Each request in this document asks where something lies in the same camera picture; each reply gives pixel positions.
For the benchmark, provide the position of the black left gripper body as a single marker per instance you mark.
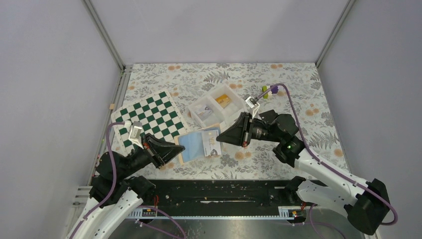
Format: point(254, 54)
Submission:
point(139, 159)

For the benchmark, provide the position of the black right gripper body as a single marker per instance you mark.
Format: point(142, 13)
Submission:
point(260, 130)

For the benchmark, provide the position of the white VIP card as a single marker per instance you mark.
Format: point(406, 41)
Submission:
point(203, 112)
point(211, 146)

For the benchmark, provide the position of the beige leather card holder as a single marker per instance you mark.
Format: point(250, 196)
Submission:
point(193, 143)

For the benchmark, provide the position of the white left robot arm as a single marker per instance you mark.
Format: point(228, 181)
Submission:
point(105, 191)

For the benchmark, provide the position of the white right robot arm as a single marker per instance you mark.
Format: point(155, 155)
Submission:
point(362, 202)

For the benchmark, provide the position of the orange gold card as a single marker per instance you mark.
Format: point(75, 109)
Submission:
point(223, 100)

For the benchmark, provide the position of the white two-compartment plastic bin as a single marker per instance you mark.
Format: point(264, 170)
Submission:
point(225, 117)

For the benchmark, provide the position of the green and white chessboard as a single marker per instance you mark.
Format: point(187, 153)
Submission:
point(158, 115)

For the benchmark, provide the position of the green white purple toy block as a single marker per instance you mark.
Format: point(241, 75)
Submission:
point(269, 91)

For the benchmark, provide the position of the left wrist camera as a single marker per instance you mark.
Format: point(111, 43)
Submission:
point(135, 129)

